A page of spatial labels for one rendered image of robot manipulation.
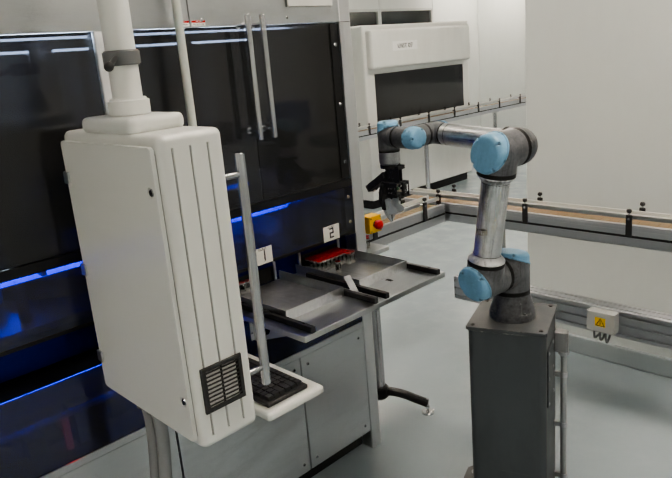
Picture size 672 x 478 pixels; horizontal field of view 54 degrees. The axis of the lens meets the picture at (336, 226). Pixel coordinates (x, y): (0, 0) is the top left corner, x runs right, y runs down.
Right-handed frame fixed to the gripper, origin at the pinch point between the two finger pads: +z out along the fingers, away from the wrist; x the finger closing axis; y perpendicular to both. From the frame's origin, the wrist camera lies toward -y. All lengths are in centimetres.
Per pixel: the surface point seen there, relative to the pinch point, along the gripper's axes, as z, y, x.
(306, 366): 56, -25, -26
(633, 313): 55, 54, 85
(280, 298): 20.7, -16.0, -42.0
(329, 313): 21.2, 8.0, -41.5
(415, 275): 21.4, 8.4, 2.1
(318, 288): 20.5, -11.1, -28.3
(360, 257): 20.2, -22.5, 5.6
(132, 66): -61, 10, -97
